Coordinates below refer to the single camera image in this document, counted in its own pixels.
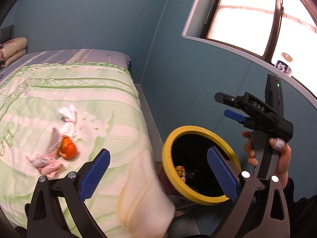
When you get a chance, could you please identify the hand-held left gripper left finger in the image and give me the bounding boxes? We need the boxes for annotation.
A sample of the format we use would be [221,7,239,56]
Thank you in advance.
[26,148,111,238]

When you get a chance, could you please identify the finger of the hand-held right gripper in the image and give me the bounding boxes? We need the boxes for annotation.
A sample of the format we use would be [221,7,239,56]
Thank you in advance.
[214,92,248,109]
[224,109,248,126]

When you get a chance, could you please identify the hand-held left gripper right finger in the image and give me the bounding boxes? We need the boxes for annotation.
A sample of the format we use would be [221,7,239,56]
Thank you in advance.
[207,146,290,238]

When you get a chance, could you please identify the green snack packet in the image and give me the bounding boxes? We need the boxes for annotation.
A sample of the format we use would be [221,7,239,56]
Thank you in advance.
[175,166,187,182]

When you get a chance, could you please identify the yellow-rimmed trash bin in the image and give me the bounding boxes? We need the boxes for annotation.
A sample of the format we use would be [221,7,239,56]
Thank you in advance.
[156,125,242,206]

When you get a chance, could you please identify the person's right forearm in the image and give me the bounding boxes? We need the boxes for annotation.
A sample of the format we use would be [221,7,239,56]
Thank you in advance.
[280,176,317,238]

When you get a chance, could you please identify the person's right hand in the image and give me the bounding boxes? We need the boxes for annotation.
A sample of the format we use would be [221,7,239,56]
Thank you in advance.
[241,131,291,186]

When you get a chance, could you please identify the pink crumpled tissue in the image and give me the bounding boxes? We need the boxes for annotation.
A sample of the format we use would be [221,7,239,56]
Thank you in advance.
[26,154,65,179]

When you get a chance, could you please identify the clear plastic wrapper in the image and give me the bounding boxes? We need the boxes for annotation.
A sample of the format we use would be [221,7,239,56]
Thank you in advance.
[46,127,62,158]

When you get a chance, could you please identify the bottle with dark label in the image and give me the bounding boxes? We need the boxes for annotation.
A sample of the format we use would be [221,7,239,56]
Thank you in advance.
[275,52,294,77]

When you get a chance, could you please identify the white crumpled tissue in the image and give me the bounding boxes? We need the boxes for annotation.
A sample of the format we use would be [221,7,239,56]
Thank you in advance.
[57,105,78,135]

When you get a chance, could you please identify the window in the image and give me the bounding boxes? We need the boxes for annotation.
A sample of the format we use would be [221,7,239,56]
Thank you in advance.
[182,0,317,100]

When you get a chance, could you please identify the green printed bedspread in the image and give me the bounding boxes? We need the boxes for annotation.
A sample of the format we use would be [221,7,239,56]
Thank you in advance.
[0,63,176,238]

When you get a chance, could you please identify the grey-blue striped bed sheet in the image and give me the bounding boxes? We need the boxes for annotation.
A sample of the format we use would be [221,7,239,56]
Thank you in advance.
[7,49,132,70]

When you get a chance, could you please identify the beige folded quilt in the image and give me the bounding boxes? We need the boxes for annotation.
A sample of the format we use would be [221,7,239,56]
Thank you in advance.
[0,37,28,67]

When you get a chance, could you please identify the dark headboard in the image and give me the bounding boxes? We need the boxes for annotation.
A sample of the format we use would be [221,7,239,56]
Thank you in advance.
[0,26,13,40]

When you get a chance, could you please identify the grey bed frame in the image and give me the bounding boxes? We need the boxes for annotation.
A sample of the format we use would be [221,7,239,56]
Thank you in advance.
[135,84,199,238]

